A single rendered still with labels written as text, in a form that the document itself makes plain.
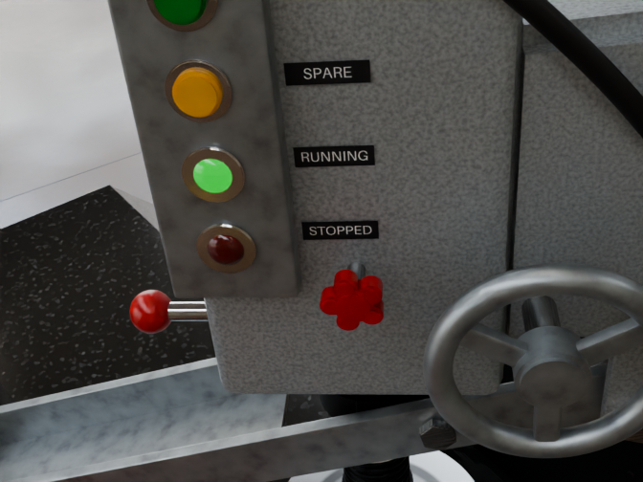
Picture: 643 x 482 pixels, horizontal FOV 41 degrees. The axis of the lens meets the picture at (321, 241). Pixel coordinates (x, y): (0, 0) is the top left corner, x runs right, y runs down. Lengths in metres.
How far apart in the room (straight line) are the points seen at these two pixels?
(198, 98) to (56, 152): 3.21
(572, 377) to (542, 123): 0.15
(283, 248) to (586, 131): 0.18
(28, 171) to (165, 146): 3.09
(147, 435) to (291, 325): 0.33
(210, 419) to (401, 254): 0.37
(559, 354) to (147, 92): 0.27
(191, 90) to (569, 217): 0.23
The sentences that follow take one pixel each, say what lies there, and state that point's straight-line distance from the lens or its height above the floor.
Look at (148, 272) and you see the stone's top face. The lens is 1.29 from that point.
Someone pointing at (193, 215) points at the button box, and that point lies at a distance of 0.50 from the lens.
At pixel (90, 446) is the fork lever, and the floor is 0.95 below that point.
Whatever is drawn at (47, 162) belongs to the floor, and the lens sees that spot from 3.60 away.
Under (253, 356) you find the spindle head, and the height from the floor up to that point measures 1.19.
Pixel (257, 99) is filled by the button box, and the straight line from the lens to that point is 0.46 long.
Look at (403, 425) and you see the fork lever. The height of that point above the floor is 1.07.
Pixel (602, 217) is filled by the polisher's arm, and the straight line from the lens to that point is 0.53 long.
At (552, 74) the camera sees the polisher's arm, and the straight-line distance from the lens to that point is 0.48.
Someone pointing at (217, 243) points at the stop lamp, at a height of 1.30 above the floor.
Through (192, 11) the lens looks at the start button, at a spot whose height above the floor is 1.44.
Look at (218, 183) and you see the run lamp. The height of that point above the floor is 1.34.
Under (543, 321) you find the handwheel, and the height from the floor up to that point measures 1.24.
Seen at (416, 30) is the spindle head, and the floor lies 1.42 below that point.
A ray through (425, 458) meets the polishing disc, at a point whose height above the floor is 0.88.
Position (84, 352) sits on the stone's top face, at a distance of 1.18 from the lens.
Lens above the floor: 1.58
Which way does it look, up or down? 34 degrees down
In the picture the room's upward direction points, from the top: 6 degrees counter-clockwise
